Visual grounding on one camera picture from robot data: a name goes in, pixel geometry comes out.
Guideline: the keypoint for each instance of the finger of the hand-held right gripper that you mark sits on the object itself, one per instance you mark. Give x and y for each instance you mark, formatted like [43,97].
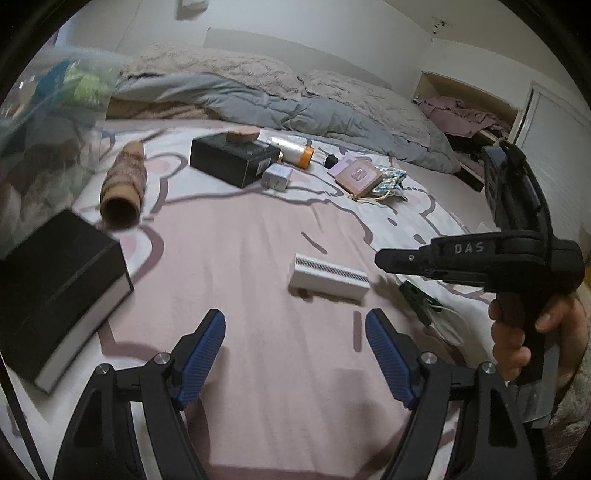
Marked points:
[401,261]

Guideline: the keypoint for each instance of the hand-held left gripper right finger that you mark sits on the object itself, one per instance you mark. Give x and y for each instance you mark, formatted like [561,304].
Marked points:
[388,360]

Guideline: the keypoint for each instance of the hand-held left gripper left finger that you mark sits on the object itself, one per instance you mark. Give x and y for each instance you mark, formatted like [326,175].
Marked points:
[203,355]

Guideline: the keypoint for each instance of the long white box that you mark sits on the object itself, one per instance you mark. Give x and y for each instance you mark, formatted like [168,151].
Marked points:
[323,284]

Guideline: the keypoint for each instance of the carved wooden coaster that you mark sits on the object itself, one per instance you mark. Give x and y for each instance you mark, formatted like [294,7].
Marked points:
[360,177]

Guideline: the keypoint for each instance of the white charger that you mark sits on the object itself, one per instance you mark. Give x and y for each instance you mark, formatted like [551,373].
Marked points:
[276,176]

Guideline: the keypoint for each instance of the clear storage bin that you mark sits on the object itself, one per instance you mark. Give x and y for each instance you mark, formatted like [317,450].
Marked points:
[41,138]

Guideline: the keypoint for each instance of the person's right forearm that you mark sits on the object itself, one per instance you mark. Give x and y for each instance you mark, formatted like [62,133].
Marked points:
[572,429]

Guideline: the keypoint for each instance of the person's right hand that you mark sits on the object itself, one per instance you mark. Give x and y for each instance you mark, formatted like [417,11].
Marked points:
[508,350]

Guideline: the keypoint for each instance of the green packet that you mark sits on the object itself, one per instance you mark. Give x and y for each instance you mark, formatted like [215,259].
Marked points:
[415,295]

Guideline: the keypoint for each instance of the purple box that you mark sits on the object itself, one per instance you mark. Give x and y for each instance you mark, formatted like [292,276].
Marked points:
[333,170]

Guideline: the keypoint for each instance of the black binder clip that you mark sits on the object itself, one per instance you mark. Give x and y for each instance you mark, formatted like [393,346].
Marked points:
[330,161]

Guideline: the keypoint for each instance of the pink patterned bed sheet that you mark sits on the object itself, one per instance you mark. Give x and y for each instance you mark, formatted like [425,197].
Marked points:
[258,230]

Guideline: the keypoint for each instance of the pile of pink clothes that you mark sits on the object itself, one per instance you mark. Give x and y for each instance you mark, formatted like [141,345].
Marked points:
[457,115]

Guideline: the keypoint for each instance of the large black box white edge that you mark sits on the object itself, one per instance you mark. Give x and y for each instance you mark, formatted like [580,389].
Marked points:
[60,286]

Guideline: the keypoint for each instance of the white thread spool orange cap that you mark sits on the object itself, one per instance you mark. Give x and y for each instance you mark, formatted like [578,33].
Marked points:
[288,147]

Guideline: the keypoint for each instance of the grey duvet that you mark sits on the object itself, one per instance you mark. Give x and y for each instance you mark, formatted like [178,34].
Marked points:
[323,115]

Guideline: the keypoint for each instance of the beige textured pillow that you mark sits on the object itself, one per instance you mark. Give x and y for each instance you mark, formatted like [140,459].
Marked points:
[364,99]
[207,69]

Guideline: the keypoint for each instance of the white wooden shelf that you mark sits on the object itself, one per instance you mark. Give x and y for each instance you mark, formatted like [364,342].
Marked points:
[461,85]

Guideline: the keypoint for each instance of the cardboard tube with twine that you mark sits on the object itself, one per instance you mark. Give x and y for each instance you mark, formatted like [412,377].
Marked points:
[124,175]

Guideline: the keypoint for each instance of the black box with barcode label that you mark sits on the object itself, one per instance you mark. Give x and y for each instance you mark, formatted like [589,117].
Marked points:
[226,159]

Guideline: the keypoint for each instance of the wooden stick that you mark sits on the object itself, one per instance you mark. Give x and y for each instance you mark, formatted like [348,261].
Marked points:
[242,135]

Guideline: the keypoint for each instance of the brown fuzzy blanket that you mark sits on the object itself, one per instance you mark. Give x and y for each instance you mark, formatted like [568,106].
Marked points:
[157,110]

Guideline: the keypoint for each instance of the green polka dot pouch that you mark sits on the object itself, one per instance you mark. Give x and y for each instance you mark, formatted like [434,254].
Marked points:
[87,85]

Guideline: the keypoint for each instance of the blue packet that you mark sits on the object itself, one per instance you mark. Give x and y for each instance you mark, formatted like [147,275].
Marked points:
[53,81]

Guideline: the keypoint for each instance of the white wall switch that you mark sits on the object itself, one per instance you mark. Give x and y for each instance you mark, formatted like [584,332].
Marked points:
[191,3]

